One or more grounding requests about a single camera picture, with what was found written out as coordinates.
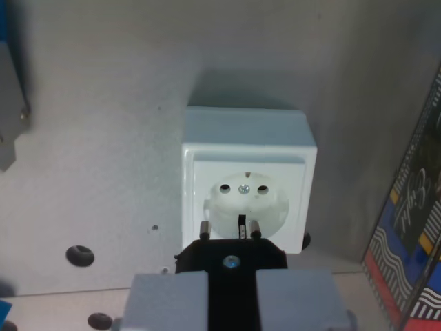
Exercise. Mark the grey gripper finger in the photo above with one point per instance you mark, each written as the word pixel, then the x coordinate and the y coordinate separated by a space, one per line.
pixel 165 303
pixel 296 303

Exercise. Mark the black power plug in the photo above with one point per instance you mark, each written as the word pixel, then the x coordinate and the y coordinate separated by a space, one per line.
pixel 248 250

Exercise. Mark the colourful patterned box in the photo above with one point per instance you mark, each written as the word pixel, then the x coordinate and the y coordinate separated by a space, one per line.
pixel 399 241

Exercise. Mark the blue ribbed plastic wedge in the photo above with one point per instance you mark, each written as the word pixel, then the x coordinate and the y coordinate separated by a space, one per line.
pixel 4 308

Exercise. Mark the white wall socket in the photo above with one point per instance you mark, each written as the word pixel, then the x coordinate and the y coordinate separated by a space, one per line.
pixel 248 138

